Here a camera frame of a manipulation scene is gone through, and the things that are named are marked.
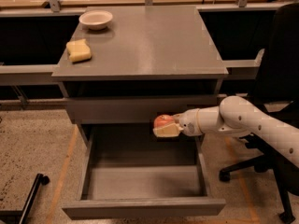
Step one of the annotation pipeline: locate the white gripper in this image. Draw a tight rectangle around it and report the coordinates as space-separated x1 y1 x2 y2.
153 109 201 138

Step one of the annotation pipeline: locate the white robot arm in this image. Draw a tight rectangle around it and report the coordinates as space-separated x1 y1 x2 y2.
153 96 299 166

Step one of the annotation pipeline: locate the closed grey top drawer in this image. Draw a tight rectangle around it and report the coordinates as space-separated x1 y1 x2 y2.
66 95 218 124

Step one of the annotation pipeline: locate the black office chair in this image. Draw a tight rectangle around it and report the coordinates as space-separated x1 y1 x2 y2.
219 3 299 224

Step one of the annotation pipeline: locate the black metal stand leg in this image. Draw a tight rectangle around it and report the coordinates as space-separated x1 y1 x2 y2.
0 174 50 224

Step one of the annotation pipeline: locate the red apple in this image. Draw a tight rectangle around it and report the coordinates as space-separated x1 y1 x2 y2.
153 115 175 128

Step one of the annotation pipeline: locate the white bowl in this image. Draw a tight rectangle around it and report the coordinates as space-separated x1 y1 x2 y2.
79 10 113 31

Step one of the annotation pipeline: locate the grey drawer cabinet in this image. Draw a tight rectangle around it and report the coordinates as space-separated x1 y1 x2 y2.
50 5 229 146

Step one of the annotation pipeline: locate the yellow sponge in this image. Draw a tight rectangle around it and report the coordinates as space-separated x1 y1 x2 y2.
66 39 92 63

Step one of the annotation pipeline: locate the open grey middle drawer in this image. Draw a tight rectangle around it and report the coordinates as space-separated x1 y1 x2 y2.
63 123 226 219

